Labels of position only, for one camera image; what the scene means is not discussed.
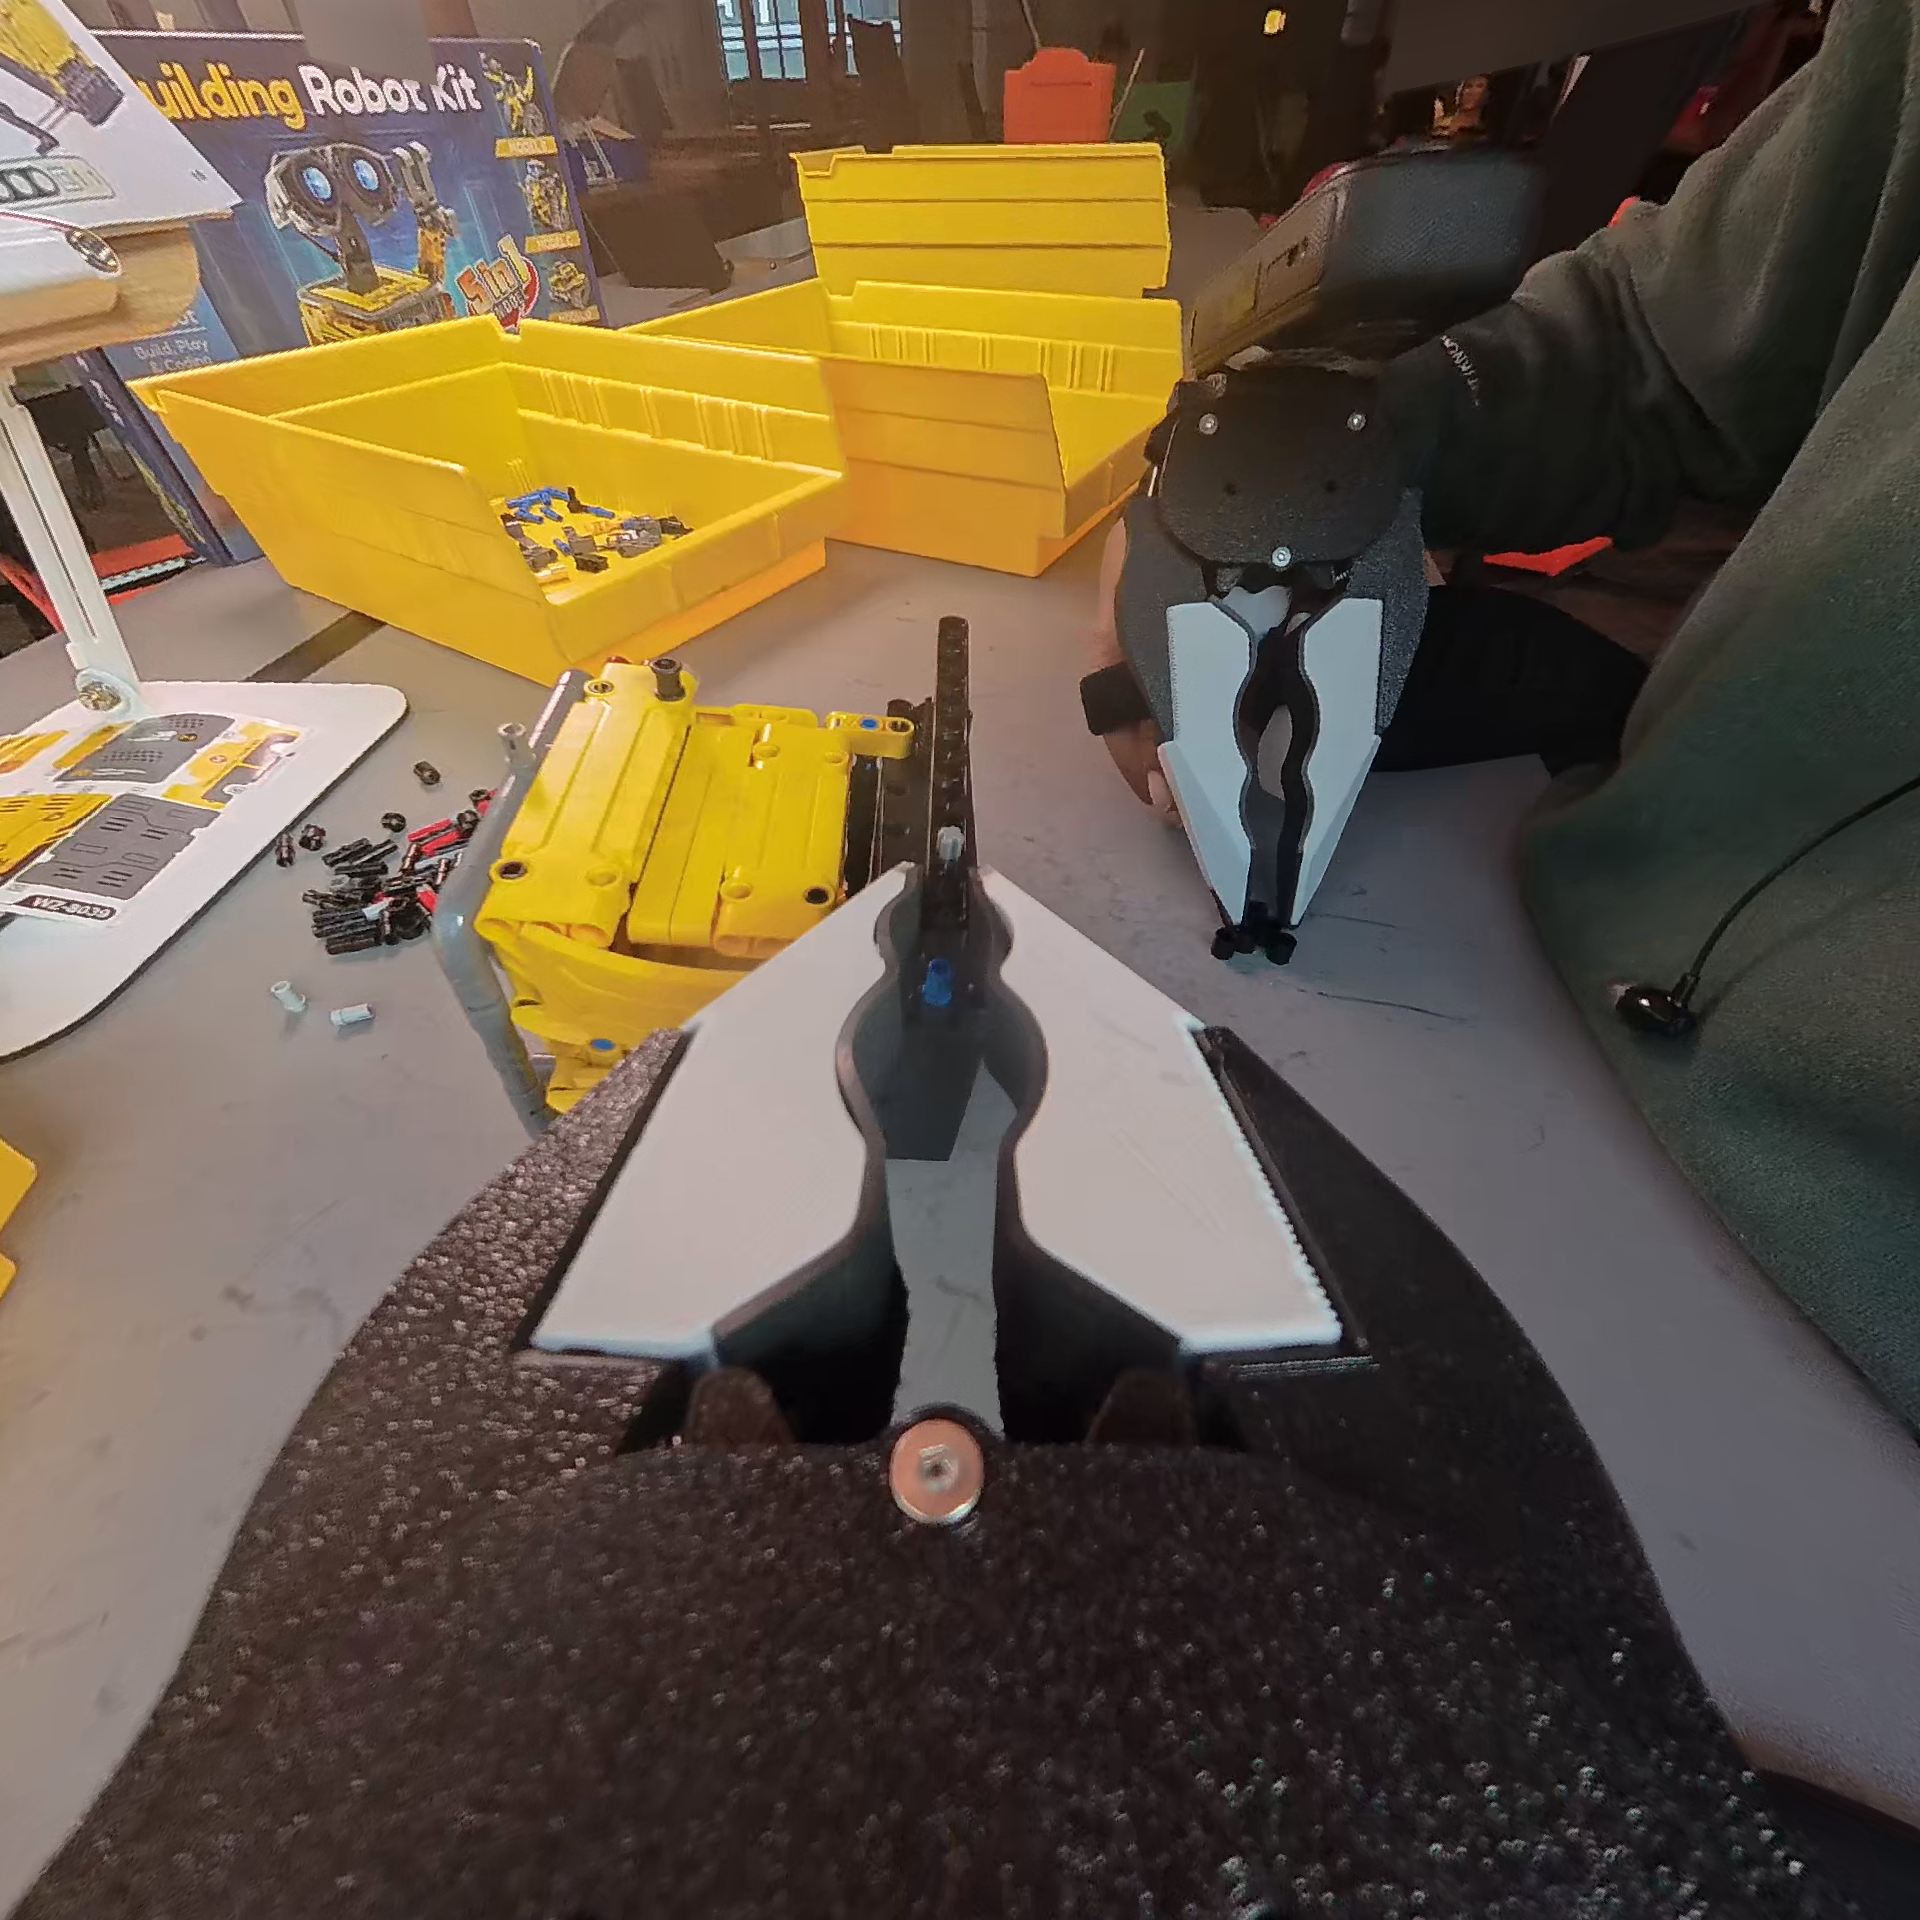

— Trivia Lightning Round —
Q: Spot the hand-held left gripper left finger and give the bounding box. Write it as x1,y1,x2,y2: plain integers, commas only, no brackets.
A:
530,862,923,1371

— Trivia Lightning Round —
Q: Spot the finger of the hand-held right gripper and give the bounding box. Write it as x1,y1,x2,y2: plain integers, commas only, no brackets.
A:
1160,588,1280,924
1275,601,1387,920

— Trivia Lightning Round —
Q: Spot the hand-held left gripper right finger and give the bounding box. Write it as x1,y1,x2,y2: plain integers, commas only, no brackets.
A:
975,862,1343,1362

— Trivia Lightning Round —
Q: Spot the long black lego beam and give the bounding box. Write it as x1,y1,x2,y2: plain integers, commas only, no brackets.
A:
901,614,988,931

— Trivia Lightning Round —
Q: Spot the yellow black lego robot body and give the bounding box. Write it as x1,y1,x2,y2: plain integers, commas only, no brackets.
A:
431,655,1024,1162

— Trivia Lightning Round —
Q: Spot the lego instruction booklet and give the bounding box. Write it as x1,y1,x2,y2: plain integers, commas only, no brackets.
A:
0,0,244,248

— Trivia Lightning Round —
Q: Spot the person's right forearm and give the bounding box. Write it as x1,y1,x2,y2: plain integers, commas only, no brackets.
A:
1380,135,1773,548

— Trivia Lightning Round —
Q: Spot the heap of mixed lego parts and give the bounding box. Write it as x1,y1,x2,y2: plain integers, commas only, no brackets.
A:
504,482,693,580

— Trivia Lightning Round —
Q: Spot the person's right hand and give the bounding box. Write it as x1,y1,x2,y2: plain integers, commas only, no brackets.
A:
1105,727,1207,822

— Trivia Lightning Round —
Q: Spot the orange plastic crate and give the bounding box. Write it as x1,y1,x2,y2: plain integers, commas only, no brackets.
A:
1003,47,1120,144

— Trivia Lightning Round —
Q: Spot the pile of black red pins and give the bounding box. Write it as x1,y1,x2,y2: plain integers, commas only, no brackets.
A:
274,764,498,954

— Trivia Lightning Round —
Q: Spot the instruction sheet on white stand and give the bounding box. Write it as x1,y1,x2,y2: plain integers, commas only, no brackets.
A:
0,195,413,1060

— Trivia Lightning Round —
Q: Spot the yellow grey sticker sheet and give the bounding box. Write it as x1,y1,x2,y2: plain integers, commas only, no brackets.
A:
0,711,308,924

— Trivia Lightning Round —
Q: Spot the blue robot kit box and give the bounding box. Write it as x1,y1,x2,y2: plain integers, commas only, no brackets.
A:
90,37,604,562

